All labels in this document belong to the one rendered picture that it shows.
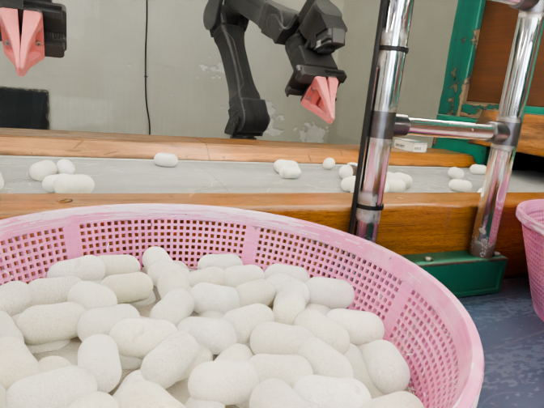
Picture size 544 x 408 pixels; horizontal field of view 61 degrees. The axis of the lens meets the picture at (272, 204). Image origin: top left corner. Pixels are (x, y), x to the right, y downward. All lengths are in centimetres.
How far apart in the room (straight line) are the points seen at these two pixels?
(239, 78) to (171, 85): 160
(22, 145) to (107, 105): 191
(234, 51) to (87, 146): 51
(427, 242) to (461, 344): 28
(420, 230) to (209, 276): 25
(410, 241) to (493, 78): 66
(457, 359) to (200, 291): 14
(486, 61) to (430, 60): 130
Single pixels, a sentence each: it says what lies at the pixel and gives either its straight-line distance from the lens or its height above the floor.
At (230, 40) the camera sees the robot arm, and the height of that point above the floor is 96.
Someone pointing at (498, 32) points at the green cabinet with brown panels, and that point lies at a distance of 110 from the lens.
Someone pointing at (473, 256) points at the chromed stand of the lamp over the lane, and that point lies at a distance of 51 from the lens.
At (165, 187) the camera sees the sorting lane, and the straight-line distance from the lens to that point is 54.
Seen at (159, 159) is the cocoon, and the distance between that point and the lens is 66.
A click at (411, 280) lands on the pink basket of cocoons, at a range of 27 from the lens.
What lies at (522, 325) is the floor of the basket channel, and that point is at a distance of 49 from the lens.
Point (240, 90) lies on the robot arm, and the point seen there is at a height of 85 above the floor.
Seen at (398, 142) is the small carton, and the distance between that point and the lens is 99.
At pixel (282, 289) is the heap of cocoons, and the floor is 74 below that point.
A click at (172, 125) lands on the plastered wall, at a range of 268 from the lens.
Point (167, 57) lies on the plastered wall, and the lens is 266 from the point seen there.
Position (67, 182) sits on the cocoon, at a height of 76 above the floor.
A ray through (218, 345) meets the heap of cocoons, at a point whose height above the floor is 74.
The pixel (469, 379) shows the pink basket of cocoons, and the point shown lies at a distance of 18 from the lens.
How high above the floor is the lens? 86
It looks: 14 degrees down
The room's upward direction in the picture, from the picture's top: 6 degrees clockwise
